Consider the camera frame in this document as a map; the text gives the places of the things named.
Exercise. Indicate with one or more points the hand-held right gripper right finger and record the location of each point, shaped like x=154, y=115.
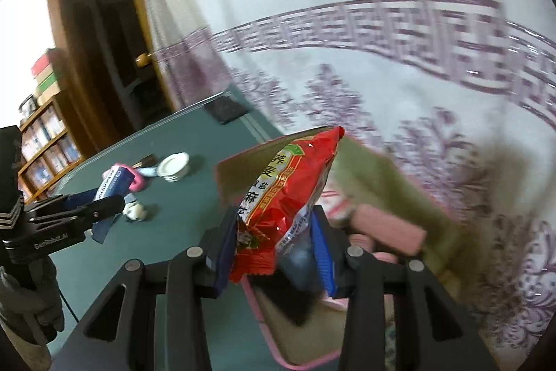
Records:
x=323, y=258

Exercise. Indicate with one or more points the black framed photo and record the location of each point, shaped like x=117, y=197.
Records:
x=28, y=106

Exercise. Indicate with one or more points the wooden door knob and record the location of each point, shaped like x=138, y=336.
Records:
x=143, y=60

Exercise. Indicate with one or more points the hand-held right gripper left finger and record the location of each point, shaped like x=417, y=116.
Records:
x=223, y=262

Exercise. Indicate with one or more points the person's left forearm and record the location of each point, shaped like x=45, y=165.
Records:
x=26, y=351

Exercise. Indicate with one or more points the green padded desktop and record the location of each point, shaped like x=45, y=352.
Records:
x=182, y=214

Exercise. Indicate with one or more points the person's left hand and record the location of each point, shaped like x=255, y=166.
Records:
x=30, y=301

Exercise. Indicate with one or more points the pink cardboard box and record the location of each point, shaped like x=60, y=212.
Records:
x=243, y=171

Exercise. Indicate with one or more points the black remote control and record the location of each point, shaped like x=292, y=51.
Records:
x=226, y=109

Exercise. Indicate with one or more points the beige box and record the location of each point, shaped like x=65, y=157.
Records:
x=47, y=95

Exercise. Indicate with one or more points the pale pink hair roller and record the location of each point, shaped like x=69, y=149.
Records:
x=386, y=229

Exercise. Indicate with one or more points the pale blue small object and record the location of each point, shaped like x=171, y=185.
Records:
x=150, y=172

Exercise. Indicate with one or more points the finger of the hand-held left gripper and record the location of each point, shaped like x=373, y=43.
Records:
x=80, y=198
x=100, y=208

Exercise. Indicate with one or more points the black white toy ball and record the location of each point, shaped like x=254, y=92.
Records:
x=135, y=211

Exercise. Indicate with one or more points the red snack packet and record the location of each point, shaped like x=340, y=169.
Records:
x=282, y=201

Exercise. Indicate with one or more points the dark brown door frame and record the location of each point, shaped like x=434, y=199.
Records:
x=54, y=27

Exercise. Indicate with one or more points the rows of books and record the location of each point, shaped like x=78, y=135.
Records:
x=47, y=145

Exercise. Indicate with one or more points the wooden bookshelf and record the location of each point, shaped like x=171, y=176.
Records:
x=71, y=123

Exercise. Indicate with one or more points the gold brown small bottle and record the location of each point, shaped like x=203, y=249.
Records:
x=145, y=161

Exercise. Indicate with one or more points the blue white medicine box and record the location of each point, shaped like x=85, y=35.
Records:
x=117, y=179

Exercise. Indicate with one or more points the hot pink foam roller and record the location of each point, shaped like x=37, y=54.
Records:
x=140, y=184

